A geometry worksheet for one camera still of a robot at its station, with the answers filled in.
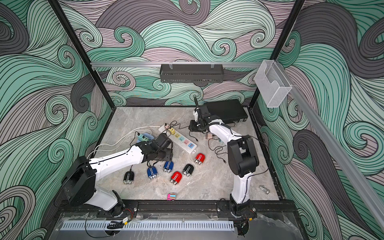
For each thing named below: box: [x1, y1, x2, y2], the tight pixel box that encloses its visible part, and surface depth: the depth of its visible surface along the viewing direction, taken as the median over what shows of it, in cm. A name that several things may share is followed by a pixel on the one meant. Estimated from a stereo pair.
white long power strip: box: [158, 123, 198, 154], surface depth 97 cm
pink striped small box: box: [167, 193, 177, 202], surface depth 77 cm
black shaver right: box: [182, 164, 194, 177], surface depth 86 cm
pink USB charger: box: [205, 132, 213, 140], surface depth 102 cm
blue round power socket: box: [136, 133, 155, 143], surface depth 95 cm
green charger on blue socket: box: [137, 133, 150, 142], surface depth 94 cm
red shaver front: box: [170, 171, 183, 185], surface depth 83 cm
